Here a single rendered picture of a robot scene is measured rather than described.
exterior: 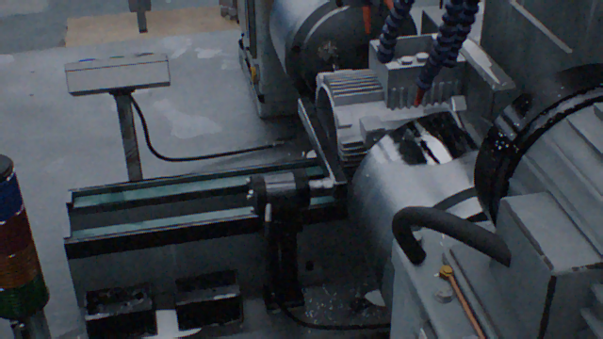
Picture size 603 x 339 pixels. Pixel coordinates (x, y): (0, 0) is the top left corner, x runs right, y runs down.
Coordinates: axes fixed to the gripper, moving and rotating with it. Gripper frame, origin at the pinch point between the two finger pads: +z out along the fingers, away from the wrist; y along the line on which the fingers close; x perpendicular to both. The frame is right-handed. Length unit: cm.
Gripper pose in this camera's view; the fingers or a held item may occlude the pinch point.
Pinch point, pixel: (140, 11)
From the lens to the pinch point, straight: 142.3
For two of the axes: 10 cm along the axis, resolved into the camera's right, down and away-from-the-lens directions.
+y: 9.8, -1.3, 1.6
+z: 1.3, 9.9, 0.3
